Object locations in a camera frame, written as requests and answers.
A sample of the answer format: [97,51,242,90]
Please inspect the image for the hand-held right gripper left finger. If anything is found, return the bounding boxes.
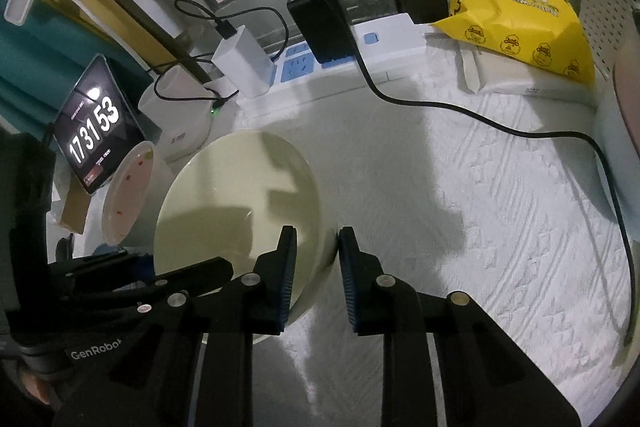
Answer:
[50,225,298,427]

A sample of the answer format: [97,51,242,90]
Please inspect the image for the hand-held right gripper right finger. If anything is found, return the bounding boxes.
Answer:
[337,227,583,427]

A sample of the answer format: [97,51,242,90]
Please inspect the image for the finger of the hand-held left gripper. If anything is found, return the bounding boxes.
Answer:
[70,257,234,305]
[48,249,128,278]

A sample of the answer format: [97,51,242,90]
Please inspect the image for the pink strawberry bowl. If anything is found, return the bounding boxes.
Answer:
[101,140,173,245]

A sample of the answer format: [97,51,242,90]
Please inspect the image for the cream bowl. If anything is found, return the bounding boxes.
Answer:
[154,130,338,345]

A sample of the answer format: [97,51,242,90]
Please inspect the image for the person's left hand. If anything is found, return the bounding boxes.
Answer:
[15,364,58,410]

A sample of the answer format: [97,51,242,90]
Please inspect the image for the cardboard box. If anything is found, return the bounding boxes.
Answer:
[60,179,108,235]

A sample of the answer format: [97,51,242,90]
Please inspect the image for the white quilted table cover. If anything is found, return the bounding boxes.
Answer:
[47,72,638,427]

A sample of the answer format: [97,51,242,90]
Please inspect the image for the tablet with clock display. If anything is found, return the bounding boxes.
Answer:
[52,54,151,195]

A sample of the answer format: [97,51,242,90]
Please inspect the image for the teal curtain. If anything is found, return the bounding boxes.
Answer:
[0,0,166,148]

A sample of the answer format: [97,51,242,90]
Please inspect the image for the white charger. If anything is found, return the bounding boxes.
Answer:
[211,26,276,96]

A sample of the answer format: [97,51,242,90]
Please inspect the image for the white power strip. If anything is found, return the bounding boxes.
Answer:
[235,12,431,108]

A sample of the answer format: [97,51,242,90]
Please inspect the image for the black power adapter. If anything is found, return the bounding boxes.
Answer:
[277,0,353,64]

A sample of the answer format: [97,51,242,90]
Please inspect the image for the white tissue pack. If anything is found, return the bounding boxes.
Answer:
[460,47,598,105]

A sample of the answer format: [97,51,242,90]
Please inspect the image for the yellow wipes packet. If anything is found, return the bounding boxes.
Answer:
[430,0,597,84]

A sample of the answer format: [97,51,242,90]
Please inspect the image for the white perforated basket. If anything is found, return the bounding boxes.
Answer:
[582,0,640,82]

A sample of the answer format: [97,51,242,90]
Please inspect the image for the black charger cable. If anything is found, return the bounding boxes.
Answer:
[154,0,290,112]

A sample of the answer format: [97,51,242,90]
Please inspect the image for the long black cable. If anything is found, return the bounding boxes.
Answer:
[352,54,633,308]

